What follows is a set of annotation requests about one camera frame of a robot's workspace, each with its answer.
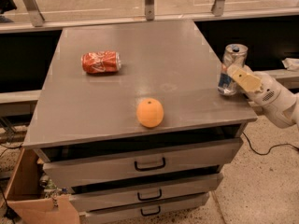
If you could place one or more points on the metal railing frame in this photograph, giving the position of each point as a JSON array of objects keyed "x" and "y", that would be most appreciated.
[{"x": 33, "y": 15}]

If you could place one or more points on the crushed red cola can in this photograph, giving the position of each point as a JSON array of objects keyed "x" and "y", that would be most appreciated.
[{"x": 101, "y": 62}]

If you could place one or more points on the grey drawer cabinet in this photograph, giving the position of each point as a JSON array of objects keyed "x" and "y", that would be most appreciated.
[{"x": 80, "y": 115}]

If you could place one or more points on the cardboard box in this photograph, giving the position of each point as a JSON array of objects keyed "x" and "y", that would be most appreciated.
[{"x": 25, "y": 196}]

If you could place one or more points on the grey drawer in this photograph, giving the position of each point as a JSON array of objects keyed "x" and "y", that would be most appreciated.
[
  {"x": 147, "y": 209},
  {"x": 144, "y": 190},
  {"x": 100, "y": 169}
]

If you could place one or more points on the middle grey drawer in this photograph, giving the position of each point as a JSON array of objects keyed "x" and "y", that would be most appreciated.
[{"x": 144, "y": 190}]

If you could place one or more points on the orange fruit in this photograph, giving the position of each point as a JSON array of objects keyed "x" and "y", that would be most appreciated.
[{"x": 150, "y": 113}]

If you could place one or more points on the crushed silver redbull can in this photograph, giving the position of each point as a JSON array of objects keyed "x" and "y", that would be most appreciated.
[{"x": 234, "y": 56}]

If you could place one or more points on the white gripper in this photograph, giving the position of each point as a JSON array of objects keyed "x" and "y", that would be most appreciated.
[{"x": 263, "y": 90}]

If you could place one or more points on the top grey drawer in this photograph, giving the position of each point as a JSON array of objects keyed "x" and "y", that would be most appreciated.
[{"x": 100, "y": 169}]

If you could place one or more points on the bottom grey drawer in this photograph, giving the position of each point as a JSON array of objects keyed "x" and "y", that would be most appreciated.
[{"x": 147, "y": 209}]

